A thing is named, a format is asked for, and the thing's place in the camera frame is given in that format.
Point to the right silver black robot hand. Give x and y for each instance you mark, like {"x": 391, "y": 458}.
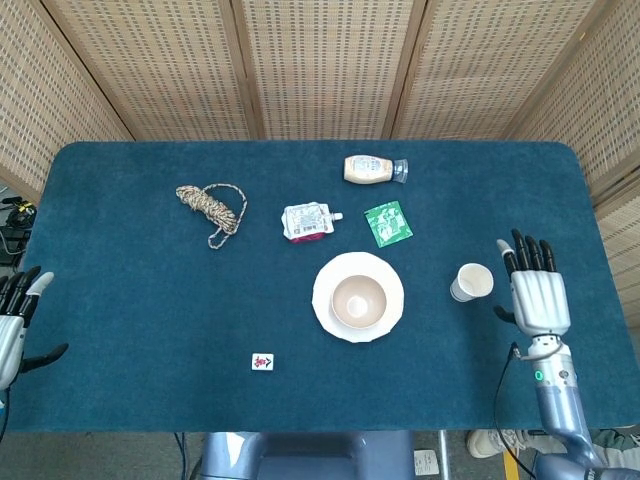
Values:
{"x": 540, "y": 300}

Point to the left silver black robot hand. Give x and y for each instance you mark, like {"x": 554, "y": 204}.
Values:
{"x": 9, "y": 335}

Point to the white paper cup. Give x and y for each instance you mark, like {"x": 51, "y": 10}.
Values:
{"x": 472, "y": 282}

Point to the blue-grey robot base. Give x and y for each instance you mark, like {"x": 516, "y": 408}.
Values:
{"x": 310, "y": 457}

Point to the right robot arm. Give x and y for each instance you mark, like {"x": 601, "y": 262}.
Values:
{"x": 560, "y": 400}

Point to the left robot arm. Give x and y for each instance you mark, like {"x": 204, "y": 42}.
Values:
{"x": 2, "y": 410}

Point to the black floor equipment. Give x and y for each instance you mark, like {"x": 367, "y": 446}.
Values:
{"x": 15, "y": 225}

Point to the blue table mat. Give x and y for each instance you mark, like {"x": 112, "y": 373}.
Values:
{"x": 150, "y": 310}

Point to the beige sneaker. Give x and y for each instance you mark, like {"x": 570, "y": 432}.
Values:
{"x": 492, "y": 442}

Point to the green sachet packet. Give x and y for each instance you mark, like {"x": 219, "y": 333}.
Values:
{"x": 388, "y": 223}

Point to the beige bowl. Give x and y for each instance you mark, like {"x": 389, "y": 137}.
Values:
{"x": 358, "y": 302}

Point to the metal table leg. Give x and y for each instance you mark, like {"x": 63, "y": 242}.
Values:
{"x": 444, "y": 455}

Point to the white paper label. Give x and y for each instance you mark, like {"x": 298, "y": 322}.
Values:
{"x": 426, "y": 462}

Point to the woven bamboo screen panel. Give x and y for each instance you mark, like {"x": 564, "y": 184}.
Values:
{"x": 490, "y": 65}
{"x": 45, "y": 100}
{"x": 160, "y": 65}
{"x": 600, "y": 100}
{"x": 325, "y": 65}

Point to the beige sauce bottle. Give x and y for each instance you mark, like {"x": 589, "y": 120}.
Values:
{"x": 367, "y": 168}

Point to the white plate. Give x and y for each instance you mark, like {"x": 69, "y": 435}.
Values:
{"x": 322, "y": 295}

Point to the white red spout pouch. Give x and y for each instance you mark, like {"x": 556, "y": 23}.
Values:
{"x": 306, "y": 222}

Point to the white mahjong tile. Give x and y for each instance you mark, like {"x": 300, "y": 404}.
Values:
{"x": 262, "y": 362}

